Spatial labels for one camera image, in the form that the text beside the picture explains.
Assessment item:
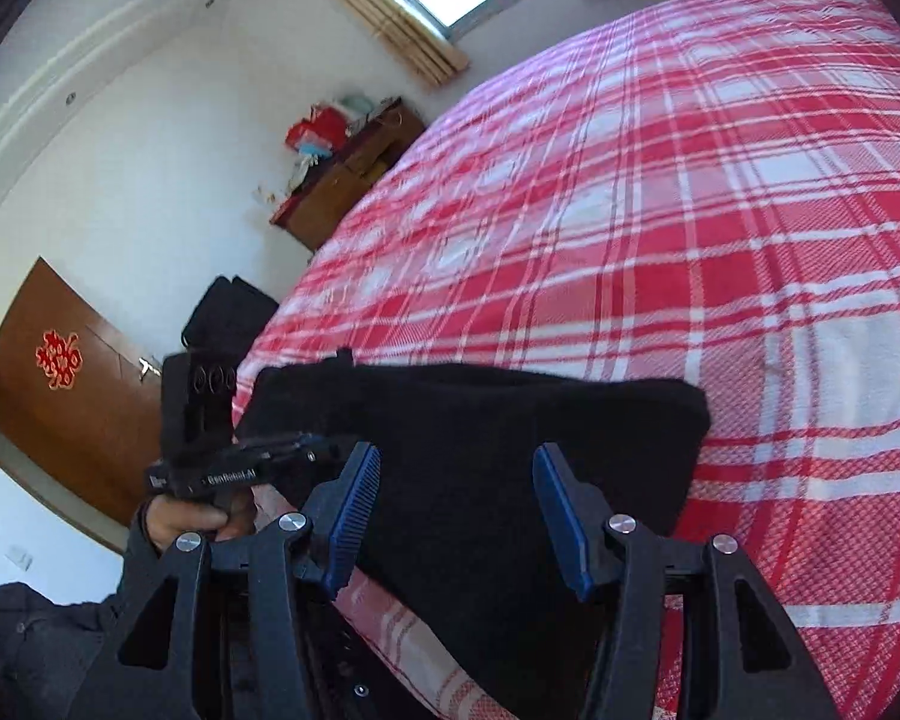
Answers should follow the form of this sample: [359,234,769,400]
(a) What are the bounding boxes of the black pants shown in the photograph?
[235,353,710,718]

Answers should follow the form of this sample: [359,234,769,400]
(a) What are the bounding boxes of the person's left hand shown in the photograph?
[144,491,256,553]

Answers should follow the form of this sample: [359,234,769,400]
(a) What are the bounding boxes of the brown wooden door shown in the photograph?
[0,259,160,525]

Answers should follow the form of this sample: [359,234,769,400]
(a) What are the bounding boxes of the red double happiness decoration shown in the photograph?
[34,328,84,390]

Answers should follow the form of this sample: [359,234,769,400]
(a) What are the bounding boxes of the brown wooden desk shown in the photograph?
[269,98,425,252]

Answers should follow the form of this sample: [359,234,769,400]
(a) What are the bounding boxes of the red bag on desk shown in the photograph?
[284,104,349,154]

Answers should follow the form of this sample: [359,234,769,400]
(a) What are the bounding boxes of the red white plaid bedspread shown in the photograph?
[238,0,900,718]

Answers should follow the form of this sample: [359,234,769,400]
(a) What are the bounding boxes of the beige curtain left panel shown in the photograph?
[340,0,470,89]

